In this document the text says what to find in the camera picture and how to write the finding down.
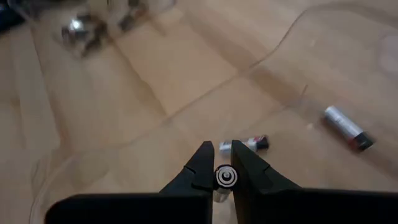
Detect copper black Duracell battery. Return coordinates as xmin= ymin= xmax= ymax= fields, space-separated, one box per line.
xmin=60 ymin=17 xmax=91 ymax=46
xmin=118 ymin=4 xmax=149 ymax=32
xmin=81 ymin=23 xmax=109 ymax=58

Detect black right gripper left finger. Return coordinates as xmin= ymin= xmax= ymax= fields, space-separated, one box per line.
xmin=44 ymin=141 xmax=215 ymax=224

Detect metal screws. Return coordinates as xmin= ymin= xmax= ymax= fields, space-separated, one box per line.
xmin=323 ymin=105 xmax=375 ymax=152

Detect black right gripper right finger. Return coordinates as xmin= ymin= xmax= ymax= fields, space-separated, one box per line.
xmin=230 ymin=140 xmax=398 ymax=224

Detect silver Energizer battery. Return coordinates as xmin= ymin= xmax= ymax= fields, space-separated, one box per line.
xmin=219 ymin=134 xmax=270 ymax=154
xmin=213 ymin=164 xmax=239 ymax=203

